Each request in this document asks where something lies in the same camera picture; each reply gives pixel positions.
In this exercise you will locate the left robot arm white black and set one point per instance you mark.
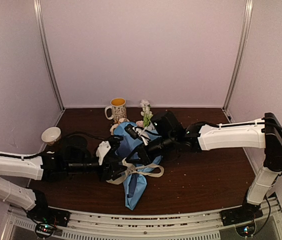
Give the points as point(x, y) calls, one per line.
point(69, 158)

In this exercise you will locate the right vertical aluminium rail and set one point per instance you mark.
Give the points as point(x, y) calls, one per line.
point(244, 35)

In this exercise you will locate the round white bowl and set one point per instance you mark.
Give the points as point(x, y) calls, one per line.
point(51, 135)

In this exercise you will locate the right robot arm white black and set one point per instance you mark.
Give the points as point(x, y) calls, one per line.
point(262, 133)

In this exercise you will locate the left vertical aluminium rail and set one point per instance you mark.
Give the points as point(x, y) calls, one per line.
point(46, 53)

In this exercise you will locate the white small fake flower stem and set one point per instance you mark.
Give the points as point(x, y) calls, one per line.
point(146, 112)

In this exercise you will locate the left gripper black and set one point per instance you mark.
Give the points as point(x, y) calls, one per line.
point(106, 173)

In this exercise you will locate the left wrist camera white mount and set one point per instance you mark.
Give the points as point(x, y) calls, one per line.
point(106, 150)

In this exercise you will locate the cream printed ribbon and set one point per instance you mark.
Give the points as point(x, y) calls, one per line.
point(139, 170)

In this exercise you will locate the pink fake flower stem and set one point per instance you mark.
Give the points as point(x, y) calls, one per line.
point(140, 123)

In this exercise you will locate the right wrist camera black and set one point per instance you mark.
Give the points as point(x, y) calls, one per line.
point(137, 132)

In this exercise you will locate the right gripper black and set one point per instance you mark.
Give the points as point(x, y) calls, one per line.
point(145, 157)

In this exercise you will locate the front aluminium frame rail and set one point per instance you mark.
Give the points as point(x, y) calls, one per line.
point(204, 225)

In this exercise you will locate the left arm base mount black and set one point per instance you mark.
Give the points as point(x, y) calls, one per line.
point(46, 218)

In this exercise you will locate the floral mug yellow inside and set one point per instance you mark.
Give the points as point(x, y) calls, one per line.
point(116, 110)

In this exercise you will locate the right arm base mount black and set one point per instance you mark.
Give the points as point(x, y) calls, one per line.
point(244, 213)

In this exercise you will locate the vertical aluminium rail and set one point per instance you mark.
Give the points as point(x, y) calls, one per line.
point(244, 35)
point(46, 53)

